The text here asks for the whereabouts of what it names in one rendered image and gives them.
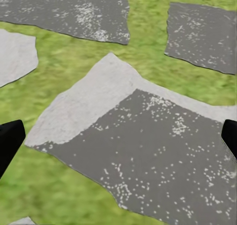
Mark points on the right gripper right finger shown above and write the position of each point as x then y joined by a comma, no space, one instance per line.
229,135

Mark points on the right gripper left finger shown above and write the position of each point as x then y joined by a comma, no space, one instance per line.
12,135

